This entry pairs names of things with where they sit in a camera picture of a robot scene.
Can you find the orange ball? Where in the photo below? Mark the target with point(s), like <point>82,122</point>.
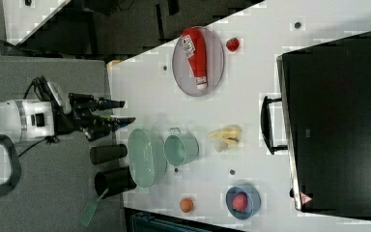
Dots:
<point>186,205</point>

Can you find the blue bowl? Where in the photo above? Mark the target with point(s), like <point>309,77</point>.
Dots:
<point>253,201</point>

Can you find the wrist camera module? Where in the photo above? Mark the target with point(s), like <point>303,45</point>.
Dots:
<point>47,91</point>

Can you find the small black cylinder container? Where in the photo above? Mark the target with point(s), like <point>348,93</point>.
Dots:
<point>107,153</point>

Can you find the red ketchup bottle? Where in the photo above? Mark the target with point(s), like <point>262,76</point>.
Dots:
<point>195,51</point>

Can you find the green spatula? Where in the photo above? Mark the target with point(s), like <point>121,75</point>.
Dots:
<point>90,209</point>

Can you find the large black cylinder container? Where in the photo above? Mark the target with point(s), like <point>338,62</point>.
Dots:
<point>114,182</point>

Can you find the red fruit in bowl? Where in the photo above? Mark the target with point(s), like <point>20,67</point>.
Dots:
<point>239,202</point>

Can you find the grey round plate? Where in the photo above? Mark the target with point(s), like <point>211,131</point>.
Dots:
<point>183,73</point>

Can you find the black toaster oven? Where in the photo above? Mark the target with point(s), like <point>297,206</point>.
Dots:
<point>326,100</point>

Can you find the green colander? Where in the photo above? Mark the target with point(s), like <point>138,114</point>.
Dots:
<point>147,162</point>

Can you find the red plush strawberry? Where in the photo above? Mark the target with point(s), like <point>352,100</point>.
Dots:
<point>233,44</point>

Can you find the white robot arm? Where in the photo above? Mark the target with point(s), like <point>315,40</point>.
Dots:
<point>30,120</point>

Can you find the green cup with handle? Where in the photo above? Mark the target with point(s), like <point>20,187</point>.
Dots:
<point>180,148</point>

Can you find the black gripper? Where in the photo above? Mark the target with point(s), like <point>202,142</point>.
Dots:
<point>82,117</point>

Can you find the yellow plush banana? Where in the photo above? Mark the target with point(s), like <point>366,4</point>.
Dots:
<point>226,137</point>

